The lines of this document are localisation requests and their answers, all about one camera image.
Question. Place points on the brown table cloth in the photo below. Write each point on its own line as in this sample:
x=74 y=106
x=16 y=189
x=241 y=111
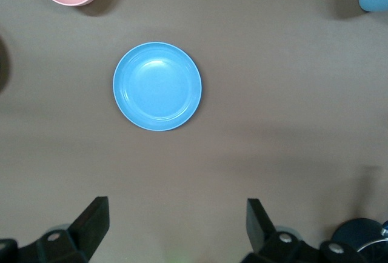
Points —
x=272 y=93

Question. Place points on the blue plate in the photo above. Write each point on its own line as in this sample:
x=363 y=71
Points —
x=157 y=86

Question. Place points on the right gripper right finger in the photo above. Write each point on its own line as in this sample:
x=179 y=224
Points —
x=263 y=232

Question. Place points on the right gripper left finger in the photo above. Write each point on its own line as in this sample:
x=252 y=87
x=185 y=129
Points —
x=88 y=226

